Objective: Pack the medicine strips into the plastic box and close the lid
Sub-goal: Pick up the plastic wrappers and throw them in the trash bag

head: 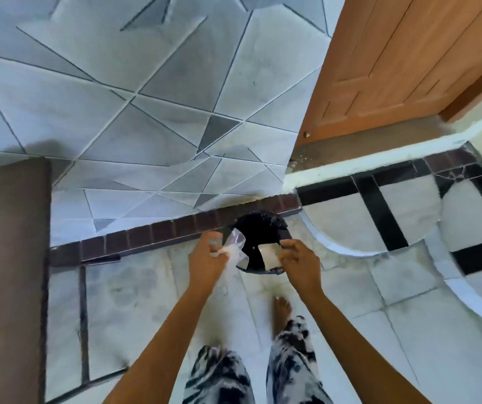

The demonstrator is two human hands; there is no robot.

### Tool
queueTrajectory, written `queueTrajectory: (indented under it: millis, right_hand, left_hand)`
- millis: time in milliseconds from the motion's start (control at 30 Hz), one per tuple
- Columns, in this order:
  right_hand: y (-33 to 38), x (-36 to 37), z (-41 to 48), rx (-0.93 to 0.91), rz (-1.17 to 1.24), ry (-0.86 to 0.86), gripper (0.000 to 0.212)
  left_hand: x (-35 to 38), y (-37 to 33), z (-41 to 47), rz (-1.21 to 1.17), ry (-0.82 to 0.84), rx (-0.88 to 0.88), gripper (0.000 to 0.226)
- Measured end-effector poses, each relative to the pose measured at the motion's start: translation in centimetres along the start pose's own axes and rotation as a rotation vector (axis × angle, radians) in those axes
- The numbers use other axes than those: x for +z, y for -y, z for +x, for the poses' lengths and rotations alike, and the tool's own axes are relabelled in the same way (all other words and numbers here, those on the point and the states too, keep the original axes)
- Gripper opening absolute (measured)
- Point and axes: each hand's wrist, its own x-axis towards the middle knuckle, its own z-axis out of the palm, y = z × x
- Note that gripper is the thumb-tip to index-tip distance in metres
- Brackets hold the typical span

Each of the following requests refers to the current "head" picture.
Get person's left forearm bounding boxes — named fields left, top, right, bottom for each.
left=104, top=286, right=221, bottom=404

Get person's right hand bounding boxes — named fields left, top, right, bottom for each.
left=280, top=239, right=326, bottom=300

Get person's right foot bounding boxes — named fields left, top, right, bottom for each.
left=273, top=295, right=293, bottom=333

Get black trash bag bin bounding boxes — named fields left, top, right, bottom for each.
left=223, top=211, right=292, bottom=275

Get person's left hand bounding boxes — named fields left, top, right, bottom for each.
left=188, top=231, right=230, bottom=297

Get dark brown wooden table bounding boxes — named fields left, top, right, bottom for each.
left=0, top=157, right=52, bottom=404

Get black white patterned trousers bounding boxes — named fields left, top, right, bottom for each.
left=181, top=315, right=334, bottom=404

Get clear plastic wrapper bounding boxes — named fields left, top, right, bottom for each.
left=211, top=229, right=252, bottom=272

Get person's right forearm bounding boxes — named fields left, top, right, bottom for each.
left=301, top=290, right=433, bottom=404

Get brown wooden door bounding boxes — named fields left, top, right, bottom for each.
left=293, top=0, right=482, bottom=148

